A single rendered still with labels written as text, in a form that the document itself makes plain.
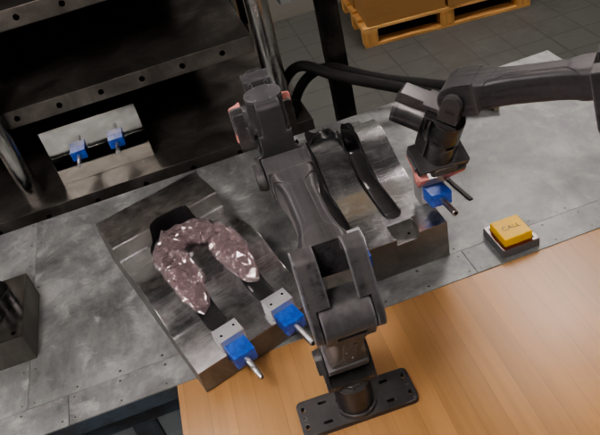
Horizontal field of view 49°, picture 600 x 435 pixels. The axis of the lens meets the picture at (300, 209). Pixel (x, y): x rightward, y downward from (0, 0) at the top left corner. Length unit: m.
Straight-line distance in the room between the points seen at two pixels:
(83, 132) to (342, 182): 0.80
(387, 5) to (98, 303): 2.91
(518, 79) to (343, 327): 0.50
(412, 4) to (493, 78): 2.99
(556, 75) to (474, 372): 0.50
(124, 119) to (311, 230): 1.17
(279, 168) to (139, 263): 0.59
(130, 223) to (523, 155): 0.92
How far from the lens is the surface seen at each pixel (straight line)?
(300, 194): 0.87
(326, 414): 1.15
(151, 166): 1.92
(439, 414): 1.14
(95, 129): 1.92
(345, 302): 0.79
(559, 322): 1.26
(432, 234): 1.32
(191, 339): 1.27
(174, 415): 1.43
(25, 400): 1.42
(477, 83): 1.10
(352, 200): 1.41
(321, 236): 0.80
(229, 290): 1.31
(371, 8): 4.01
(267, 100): 0.97
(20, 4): 1.81
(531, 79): 1.08
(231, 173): 1.74
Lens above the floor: 1.75
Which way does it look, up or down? 38 degrees down
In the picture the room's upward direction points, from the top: 15 degrees counter-clockwise
